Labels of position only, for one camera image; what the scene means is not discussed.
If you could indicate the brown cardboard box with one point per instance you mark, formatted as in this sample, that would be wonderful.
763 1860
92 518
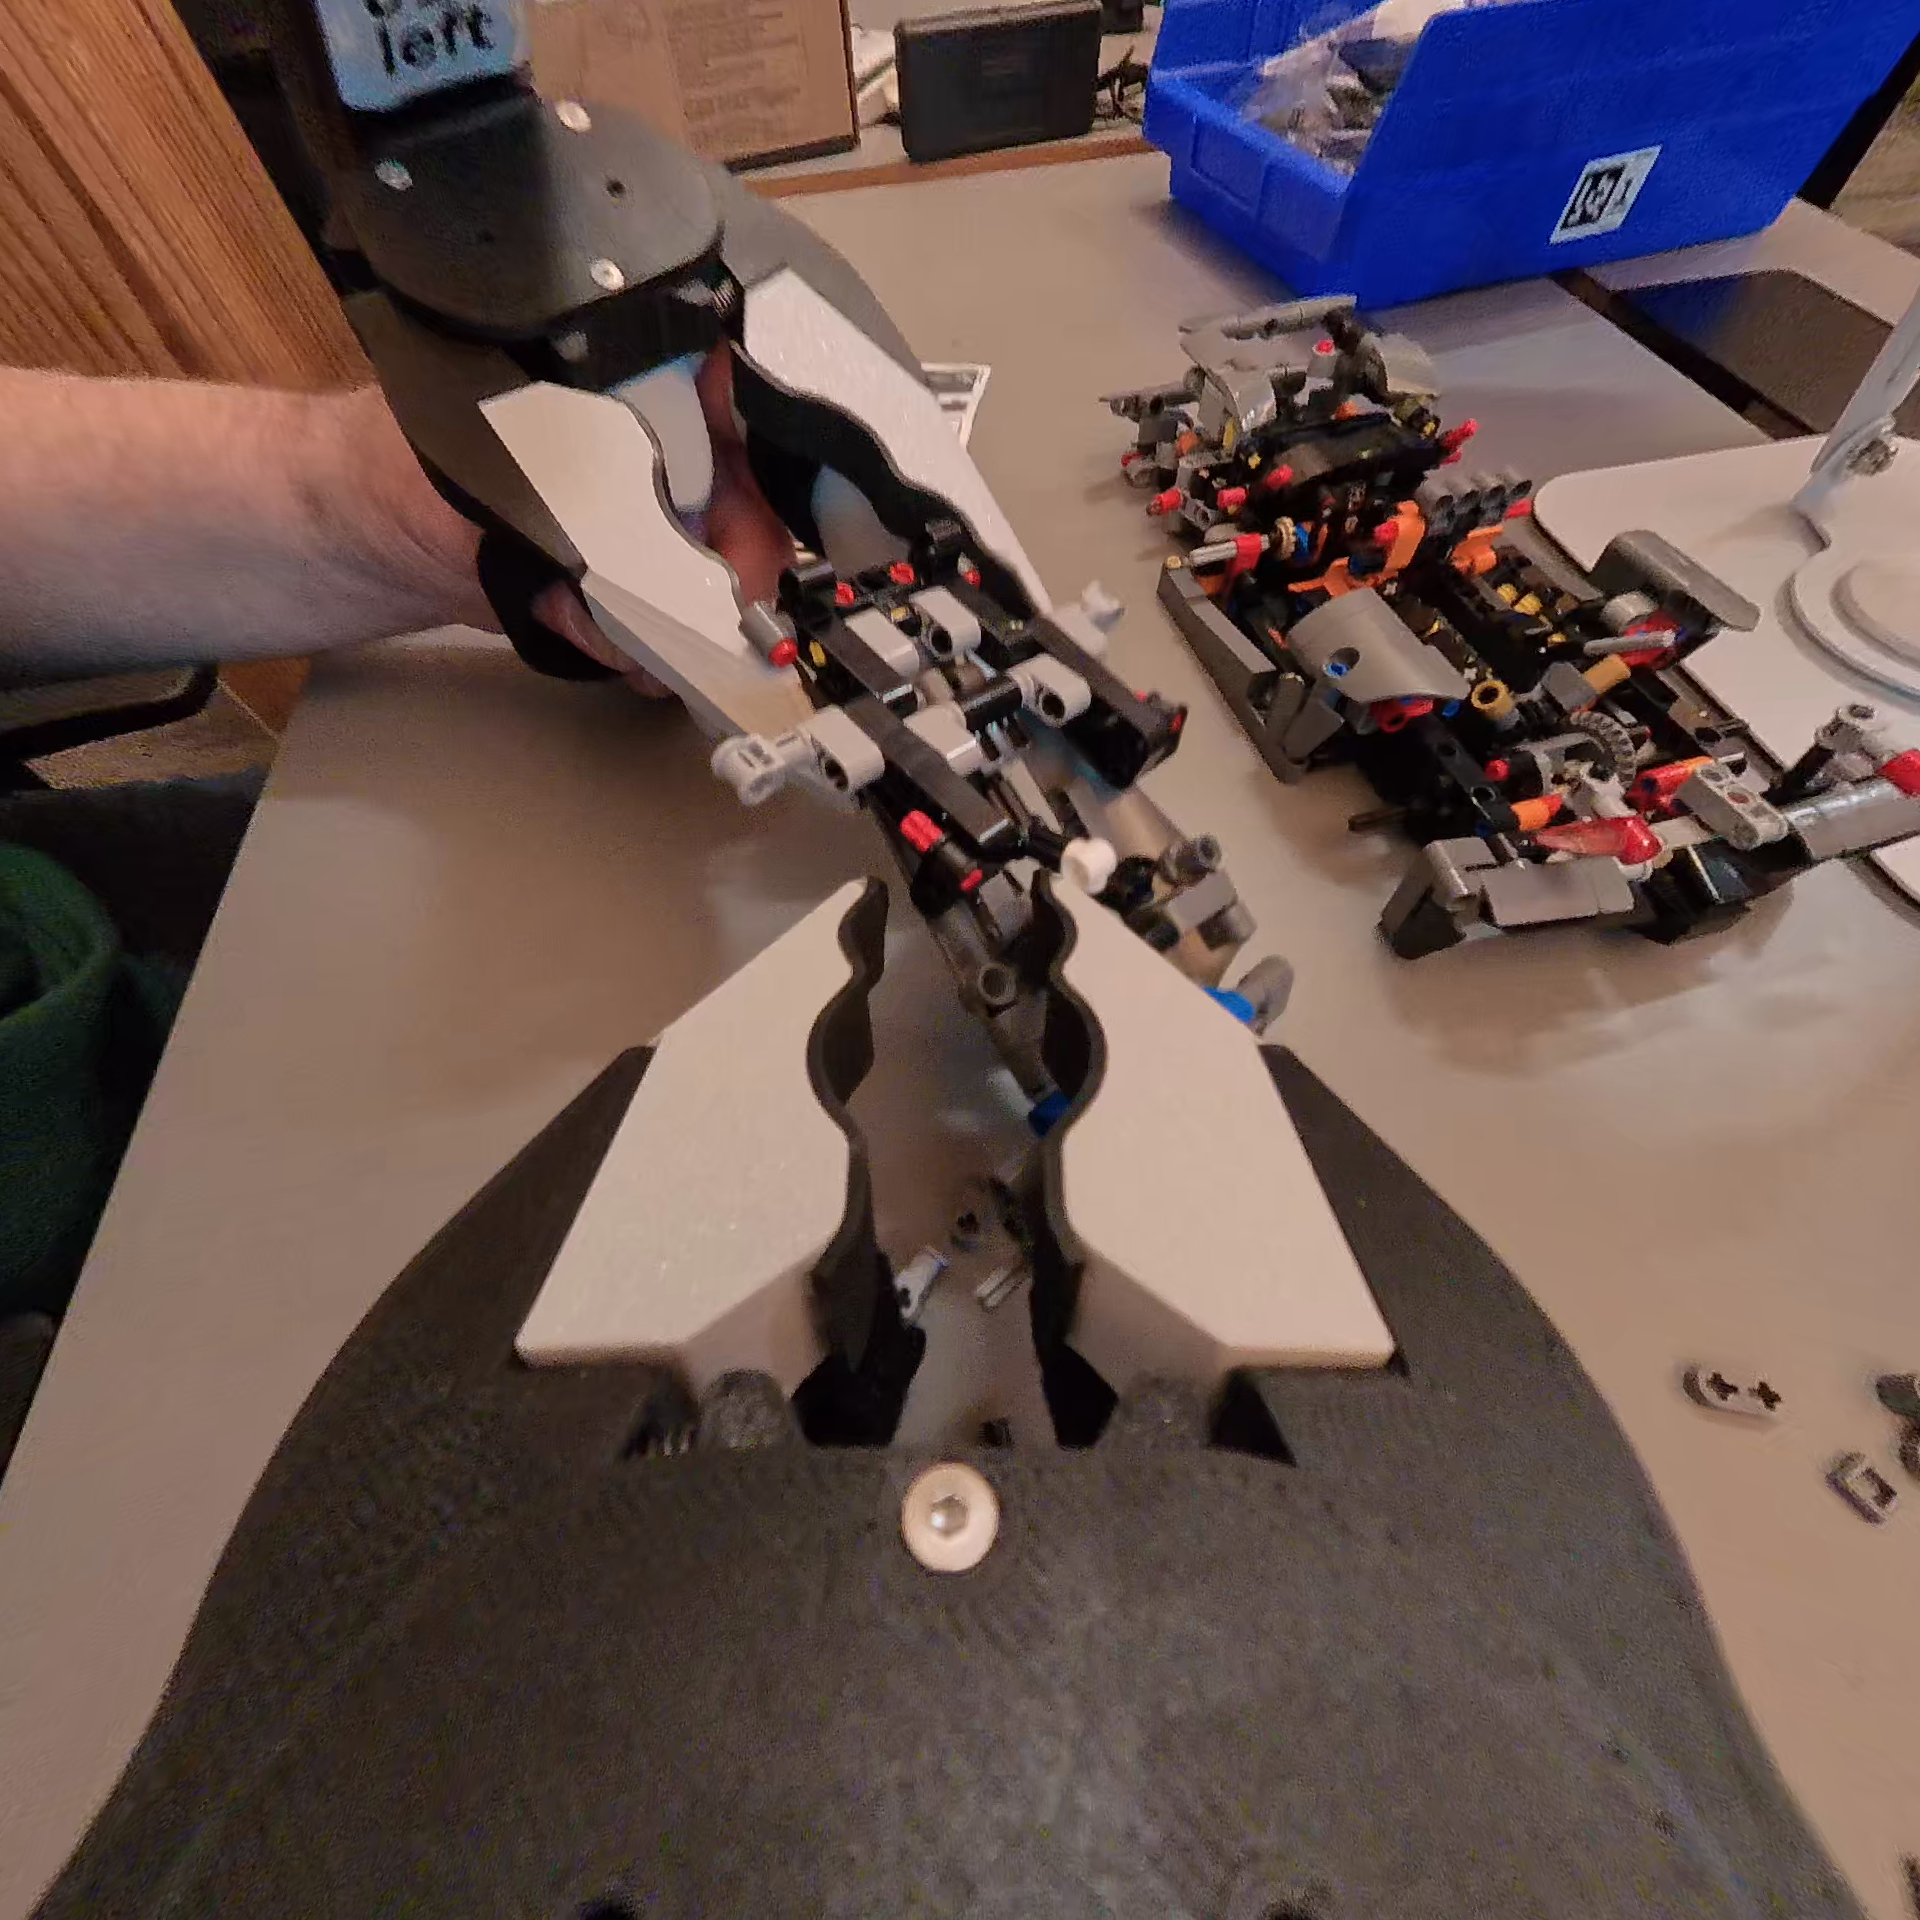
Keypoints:
721 76

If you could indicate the small lego gearbox assembly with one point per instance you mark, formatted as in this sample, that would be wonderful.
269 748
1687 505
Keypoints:
961 705

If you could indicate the person's green shirt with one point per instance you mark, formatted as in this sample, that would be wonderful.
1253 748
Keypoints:
53 1050

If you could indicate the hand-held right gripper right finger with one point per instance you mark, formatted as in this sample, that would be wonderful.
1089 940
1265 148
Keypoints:
1214 1200

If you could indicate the dark grey two-hole lego piece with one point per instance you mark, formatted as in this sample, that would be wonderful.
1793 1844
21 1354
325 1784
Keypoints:
1733 1390

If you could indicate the tiny dark grey square piece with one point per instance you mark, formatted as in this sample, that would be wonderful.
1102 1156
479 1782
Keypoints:
1862 1484

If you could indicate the light grey lego axle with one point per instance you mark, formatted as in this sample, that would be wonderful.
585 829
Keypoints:
1001 1285

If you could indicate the large lego car chassis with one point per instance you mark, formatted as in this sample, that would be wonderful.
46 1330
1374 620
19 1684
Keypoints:
1424 645

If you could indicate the small dark grey lego connector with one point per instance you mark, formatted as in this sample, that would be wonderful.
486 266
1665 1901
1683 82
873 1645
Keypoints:
968 1229

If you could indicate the small light grey lego connector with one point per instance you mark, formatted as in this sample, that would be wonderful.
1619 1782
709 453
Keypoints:
918 1284

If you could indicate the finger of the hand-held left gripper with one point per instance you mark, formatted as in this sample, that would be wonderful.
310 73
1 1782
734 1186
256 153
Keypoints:
599 494
885 390

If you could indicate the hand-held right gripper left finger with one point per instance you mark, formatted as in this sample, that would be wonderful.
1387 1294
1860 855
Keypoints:
704 1200

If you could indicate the black office chair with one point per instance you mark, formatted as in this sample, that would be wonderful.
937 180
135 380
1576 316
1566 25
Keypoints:
107 720

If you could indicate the lego sticker sheet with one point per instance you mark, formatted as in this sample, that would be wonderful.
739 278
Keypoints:
961 398

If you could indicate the person's left hand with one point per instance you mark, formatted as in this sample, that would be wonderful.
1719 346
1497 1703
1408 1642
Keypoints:
405 525

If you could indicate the black case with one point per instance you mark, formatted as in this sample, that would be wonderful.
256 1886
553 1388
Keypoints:
998 82

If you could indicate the blue plastic bin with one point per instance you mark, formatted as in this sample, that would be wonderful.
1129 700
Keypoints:
1471 149

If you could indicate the white book stand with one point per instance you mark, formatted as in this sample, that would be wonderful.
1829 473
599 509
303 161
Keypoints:
1724 525

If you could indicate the person's left forearm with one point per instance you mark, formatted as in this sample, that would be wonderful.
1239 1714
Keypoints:
150 511

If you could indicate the clear plastic bags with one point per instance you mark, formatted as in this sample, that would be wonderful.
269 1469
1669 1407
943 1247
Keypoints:
1336 76

